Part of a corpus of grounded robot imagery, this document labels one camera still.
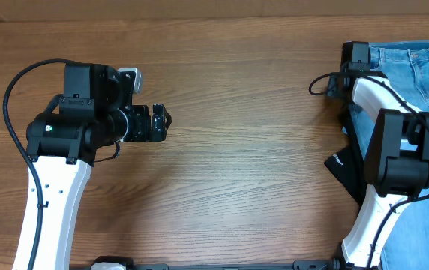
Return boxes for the light blue denim jeans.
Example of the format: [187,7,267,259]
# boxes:
[340,41,429,269]

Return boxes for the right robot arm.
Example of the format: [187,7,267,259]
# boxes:
[340,42,429,269]

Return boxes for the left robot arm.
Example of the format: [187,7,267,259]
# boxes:
[2,58,172,269]

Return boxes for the black garment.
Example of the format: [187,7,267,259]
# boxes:
[324,106,367,206]

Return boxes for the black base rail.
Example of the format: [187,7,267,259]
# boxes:
[68,256,347,270]

